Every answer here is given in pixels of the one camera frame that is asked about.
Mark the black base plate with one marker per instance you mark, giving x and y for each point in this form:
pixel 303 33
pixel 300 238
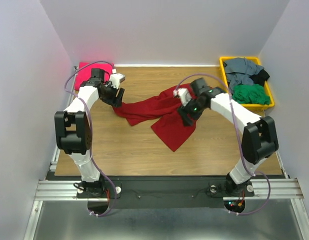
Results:
pixel 164 192

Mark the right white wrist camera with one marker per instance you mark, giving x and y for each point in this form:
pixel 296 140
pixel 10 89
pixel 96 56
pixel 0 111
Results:
pixel 183 94

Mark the green t shirt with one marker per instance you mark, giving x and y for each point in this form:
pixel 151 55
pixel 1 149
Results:
pixel 250 94

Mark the folded pink t shirt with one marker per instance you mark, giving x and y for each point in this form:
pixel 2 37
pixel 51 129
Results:
pixel 85 74

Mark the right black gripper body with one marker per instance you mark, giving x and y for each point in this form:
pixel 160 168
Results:
pixel 194 109

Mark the dark red t shirt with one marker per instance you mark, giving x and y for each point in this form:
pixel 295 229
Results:
pixel 169 126

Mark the yellow plastic bin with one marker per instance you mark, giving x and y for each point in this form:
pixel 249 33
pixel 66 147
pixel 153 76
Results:
pixel 257 107

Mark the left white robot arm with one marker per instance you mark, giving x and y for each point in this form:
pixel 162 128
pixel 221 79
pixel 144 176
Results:
pixel 73 128

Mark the grey t shirt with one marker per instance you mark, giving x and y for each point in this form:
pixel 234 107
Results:
pixel 239 70

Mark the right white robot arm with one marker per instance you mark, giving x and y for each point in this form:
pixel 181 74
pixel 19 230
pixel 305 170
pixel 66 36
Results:
pixel 256 135

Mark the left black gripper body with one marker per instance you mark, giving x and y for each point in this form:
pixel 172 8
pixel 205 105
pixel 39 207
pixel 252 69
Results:
pixel 109 97

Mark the aluminium frame rail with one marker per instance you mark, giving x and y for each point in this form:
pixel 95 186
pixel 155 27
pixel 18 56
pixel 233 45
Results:
pixel 275 212

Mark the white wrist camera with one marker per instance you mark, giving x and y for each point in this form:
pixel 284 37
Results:
pixel 183 94
pixel 116 79

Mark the black t shirt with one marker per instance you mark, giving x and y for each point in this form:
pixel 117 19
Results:
pixel 260 78

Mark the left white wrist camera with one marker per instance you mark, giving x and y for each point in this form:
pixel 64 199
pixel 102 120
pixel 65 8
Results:
pixel 116 79

